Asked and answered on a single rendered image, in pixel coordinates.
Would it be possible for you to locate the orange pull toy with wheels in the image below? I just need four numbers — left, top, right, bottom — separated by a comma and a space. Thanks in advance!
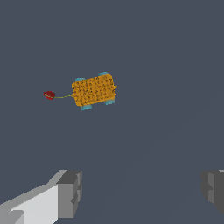
43, 71, 117, 111

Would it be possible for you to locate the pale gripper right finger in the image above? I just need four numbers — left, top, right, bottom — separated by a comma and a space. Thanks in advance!
199, 169, 224, 215

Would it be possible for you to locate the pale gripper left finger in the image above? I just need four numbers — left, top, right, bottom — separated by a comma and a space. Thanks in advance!
0, 169, 83, 224

